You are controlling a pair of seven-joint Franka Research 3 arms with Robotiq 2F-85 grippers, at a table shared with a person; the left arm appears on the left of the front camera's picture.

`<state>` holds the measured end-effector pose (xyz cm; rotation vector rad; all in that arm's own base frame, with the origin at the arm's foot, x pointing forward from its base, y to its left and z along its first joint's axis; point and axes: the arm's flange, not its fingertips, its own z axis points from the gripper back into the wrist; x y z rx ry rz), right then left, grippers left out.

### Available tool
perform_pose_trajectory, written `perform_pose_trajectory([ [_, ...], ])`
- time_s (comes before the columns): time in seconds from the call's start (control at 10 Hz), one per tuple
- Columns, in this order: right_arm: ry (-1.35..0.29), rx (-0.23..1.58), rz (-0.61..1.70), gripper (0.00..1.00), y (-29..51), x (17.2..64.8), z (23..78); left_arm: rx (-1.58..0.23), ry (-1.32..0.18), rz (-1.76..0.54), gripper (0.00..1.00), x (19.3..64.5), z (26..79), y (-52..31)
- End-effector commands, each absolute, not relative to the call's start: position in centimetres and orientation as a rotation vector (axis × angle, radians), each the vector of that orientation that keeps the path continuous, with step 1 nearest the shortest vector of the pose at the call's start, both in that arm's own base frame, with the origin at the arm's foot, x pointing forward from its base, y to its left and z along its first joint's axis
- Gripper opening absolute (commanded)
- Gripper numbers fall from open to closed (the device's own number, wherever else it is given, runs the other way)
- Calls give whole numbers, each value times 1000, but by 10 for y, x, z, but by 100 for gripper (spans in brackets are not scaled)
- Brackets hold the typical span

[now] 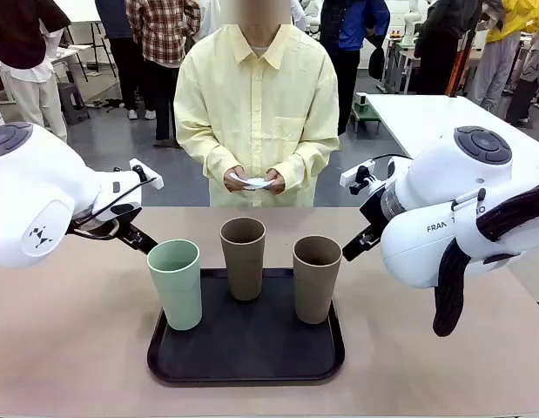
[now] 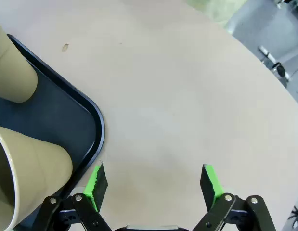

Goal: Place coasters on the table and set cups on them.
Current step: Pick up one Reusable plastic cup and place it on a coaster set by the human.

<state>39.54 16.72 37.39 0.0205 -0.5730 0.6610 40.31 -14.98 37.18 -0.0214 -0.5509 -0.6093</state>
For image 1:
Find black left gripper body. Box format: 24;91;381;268
113;219;142;246

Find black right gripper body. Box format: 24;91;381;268
359;189;388;239

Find mint green tall cup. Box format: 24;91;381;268
146;239;204;331

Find light brown tall cup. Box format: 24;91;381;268
292;235;343;326

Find dark brown tall cup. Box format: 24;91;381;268
219;217;267;302

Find white lace paper coaster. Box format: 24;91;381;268
228;172;275;192

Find person's right forearm yellow sleeve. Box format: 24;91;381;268
175;125;235;184

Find person's left forearm yellow sleeve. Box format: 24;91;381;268
273;130;340;186

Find person's left hand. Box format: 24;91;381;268
264;168;287;195

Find person's right hand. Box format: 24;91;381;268
224;167;248;192

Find green topped low bench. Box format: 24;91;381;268
351;105;382;135

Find large white table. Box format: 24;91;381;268
364;93;539;160

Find grey plastic step stool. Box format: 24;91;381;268
57;81;91;126

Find black plastic serving tray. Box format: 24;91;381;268
145;266;347;388

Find black hanging bag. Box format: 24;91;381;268
367;37;386;80

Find person in yellow shirt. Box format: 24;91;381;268
172;24;340;208

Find orange and black pole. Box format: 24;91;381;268
445;25;477;98

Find person navy top black trousers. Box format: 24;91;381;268
94;0;144;121

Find person in black jacket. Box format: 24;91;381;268
414;0;505;97

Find person in blue jacket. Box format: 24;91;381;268
320;0;391;136

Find person yellow jacket grey trousers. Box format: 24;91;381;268
467;0;539;110

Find person in grey black clothes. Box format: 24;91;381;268
506;43;539;125

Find person in plaid shirt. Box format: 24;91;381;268
125;0;203;147

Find person dark top white trousers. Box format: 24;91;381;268
0;0;72;145

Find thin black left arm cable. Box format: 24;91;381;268
68;176;159;240

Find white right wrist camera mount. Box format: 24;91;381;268
340;160;379;196

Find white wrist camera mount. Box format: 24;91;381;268
340;160;379;196
128;158;165;189

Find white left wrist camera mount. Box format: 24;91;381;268
128;158;165;189

